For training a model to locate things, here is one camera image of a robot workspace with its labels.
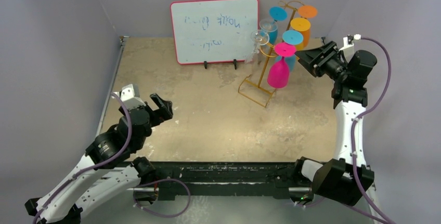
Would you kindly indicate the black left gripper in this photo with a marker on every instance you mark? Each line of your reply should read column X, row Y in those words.
column 165, row 106

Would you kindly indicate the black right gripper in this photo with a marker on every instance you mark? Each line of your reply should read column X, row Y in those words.
column 321, row 59

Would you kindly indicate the light blue wine glass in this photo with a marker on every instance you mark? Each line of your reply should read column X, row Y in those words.
column 292, row 41

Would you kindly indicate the pink wine glass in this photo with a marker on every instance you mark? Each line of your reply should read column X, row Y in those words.
column 279, row 73

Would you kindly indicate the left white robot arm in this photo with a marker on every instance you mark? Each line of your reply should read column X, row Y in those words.
column 107, row 151

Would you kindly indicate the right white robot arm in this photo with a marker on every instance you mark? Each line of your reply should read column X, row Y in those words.
column 344, row 178

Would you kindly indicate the yellow wine glass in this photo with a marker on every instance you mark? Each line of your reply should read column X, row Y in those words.
column 303, row 26

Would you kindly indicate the orange wine glass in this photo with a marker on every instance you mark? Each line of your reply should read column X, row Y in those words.
column 307, row 12

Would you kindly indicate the rear clear wine glass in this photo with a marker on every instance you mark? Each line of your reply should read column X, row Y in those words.
column 268, row 26

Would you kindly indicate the clear wine glass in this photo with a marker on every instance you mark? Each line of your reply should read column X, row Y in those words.
column 260, row 39
column 268, row 26

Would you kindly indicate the front clear wine glass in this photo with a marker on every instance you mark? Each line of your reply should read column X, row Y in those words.
column 260, row 39

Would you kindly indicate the rear blue wine glass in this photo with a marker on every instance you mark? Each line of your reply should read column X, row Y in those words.
column 277, row 14

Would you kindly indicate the red framed whiteboard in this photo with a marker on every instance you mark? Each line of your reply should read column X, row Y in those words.
column 213, row 31

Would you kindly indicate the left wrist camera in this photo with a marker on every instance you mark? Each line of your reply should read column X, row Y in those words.
column 130, row 96

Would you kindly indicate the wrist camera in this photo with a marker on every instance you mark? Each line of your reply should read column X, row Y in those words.
column 130, row 96
column 348, row 48

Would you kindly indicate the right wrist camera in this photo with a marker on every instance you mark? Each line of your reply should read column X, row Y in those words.
column 348, row 48

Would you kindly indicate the gold wire wine glass rack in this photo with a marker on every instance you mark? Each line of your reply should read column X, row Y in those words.
column 254, row 86

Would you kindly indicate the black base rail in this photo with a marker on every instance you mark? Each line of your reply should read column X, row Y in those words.
column 280, row 180

